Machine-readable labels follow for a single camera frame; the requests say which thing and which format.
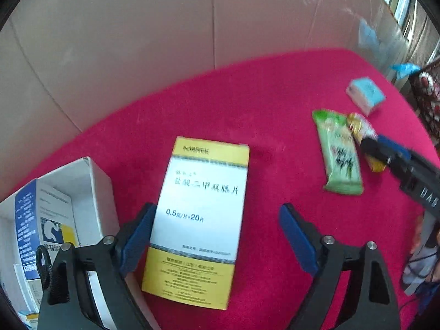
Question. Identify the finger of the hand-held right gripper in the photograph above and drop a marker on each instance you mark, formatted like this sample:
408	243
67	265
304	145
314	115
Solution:
395	146
381	154

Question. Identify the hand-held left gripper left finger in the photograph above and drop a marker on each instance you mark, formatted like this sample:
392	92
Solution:
137	240

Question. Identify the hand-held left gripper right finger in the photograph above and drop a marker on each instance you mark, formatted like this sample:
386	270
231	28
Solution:
299	240

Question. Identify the gold snack packet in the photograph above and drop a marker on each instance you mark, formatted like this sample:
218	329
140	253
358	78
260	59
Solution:
359	127

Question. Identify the white shallow cardboard box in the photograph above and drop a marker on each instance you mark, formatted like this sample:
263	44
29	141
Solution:
99	192

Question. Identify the yellow white medicine box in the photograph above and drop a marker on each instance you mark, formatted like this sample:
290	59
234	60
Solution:
199	196

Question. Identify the blue white medicine box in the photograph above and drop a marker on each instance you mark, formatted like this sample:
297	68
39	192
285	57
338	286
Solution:
27	220

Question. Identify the green snack packet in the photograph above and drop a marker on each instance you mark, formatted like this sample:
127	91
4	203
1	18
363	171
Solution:
340	154

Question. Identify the red white patterned cushion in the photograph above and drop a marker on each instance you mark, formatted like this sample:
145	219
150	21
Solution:
429	103

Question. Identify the light blue small box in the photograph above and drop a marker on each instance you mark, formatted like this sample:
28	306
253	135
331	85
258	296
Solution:
366	92

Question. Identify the black wicker hanging chair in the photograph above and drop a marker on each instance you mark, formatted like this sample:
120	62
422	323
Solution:
416	86

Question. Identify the blue plastic bag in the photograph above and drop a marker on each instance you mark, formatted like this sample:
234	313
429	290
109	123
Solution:
405	68

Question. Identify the window with metal grille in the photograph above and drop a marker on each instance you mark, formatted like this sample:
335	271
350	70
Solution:
395	0

